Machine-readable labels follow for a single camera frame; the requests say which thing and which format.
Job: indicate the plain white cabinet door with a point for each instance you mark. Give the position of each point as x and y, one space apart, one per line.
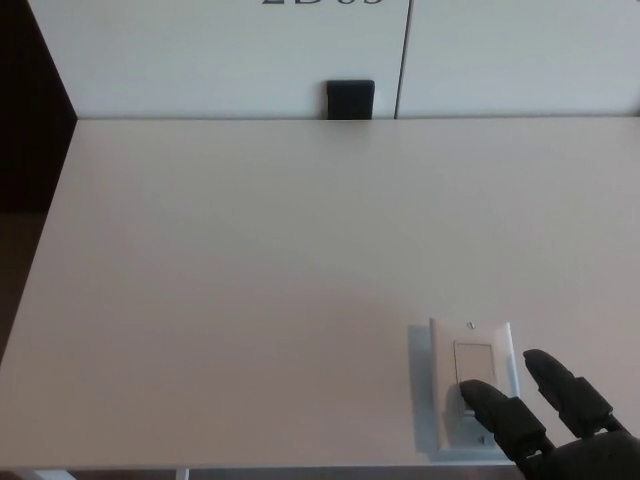
525 60

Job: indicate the white light switch wall plate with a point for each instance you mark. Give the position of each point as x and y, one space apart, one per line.
442 360

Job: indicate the white cabinet door with lettering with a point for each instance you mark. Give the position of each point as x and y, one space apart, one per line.
200 60

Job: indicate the white light switch rocker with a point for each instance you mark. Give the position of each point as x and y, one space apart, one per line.
472 360

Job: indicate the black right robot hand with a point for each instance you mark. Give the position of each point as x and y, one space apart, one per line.
590 457

